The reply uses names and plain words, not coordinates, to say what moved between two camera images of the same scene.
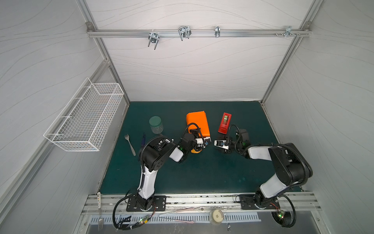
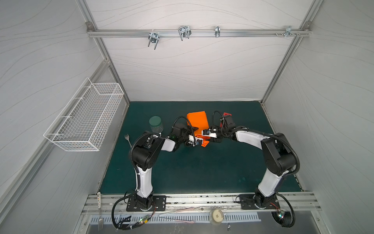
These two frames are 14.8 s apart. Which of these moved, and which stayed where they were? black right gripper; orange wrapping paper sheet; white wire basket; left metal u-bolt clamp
Moved: black right gripper
Stayed: white wire basket; left metal u-bolt clamp; orange wrapping paper sheet
